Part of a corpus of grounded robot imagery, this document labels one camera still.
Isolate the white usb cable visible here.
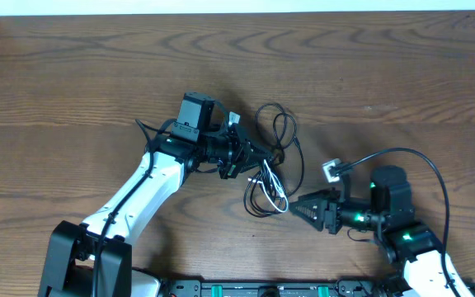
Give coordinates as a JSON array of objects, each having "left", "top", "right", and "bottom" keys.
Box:
[{"left": 247, "top": 159, "right": 290, "bottom": 214}]

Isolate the black usb cable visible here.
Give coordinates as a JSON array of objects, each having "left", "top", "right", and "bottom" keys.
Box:
[{"left": 242, "top": 102, "right": 306, "bottom": 219}]

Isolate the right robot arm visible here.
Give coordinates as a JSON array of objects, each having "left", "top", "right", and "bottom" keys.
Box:
[{"left": 289, "top": 166, "right": 475, "bottom": 296}]

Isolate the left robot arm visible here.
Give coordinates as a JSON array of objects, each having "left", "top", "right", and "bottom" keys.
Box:
[{"left": 38, "top": 92, "right": 273, "bottom": 296}]

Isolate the white back board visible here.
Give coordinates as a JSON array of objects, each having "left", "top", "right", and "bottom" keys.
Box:
[{"left": 0, "top": 0, "right": 475, "bottom": 17}]

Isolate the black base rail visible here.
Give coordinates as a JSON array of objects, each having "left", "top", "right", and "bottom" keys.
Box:
[{"left": 158, "top": 278, "right": 475, "bottom": 297}]

